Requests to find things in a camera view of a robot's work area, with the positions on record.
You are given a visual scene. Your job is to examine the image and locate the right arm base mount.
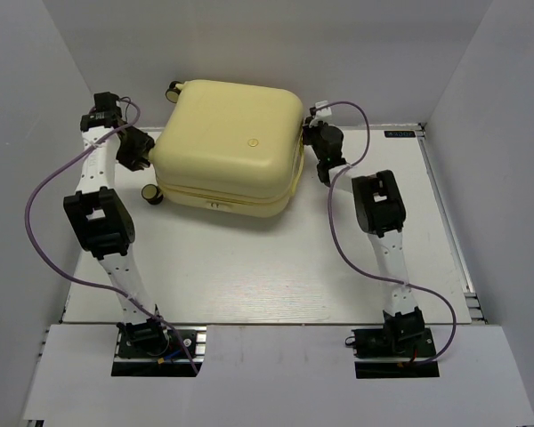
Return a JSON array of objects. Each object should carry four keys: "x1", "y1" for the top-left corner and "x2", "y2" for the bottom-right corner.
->
[{"x1": 344, "y1": 328, "x2": 440, "y2": 379}]

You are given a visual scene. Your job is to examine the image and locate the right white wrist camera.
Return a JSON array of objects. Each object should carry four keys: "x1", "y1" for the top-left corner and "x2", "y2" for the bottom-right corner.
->
[{"x1": 310, "y1": 101, "x2": 333, "y2": 122}]

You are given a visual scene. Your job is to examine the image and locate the yellow suitcase with black lining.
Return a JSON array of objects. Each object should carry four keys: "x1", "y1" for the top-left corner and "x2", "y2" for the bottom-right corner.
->
[{"x1": 149, "y1": 79, "x2": 304, "y2": 218}]

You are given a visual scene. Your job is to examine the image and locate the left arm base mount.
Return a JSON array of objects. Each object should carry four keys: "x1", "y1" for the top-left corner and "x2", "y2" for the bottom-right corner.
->
[{"x1": 111, "y1": 326, "x2": 206, "y2": 378}]

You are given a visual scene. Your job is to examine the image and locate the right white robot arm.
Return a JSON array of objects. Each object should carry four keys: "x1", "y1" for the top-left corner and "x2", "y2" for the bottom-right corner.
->
[{"x1": 303, "y1": 117, "x2": 425, "y2": 355}]

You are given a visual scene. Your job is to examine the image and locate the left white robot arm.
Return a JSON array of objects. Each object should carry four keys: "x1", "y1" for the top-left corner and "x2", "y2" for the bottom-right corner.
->
[{"x1": 63, "y1": 112, "x2": 171, "y2": 355}]

